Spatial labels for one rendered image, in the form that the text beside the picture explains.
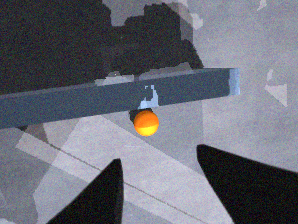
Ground blue-grey flat bar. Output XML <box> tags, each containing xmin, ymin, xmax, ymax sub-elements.
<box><xmin>0</xmin><ymin>68</ymin><xmax>240</xmax><ymax>129</ymax></box>

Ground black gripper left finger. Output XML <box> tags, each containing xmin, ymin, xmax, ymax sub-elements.
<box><xmin>46</xmin><ymin>158</ymin><xmax>124</xmax><ymax>224</ymax></box>

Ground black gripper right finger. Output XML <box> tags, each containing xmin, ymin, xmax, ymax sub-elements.
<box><xmin>196</xmin><ymin>144</ymin><xmax>298</xmax><ymax>224</ymax></box>

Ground clear light blue l-shaped low walls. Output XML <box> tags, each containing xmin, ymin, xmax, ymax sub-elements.
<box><xmin>0</xmin><ymin>69</ymin><xmax>225</xmax><ymax>99</ymax></box>

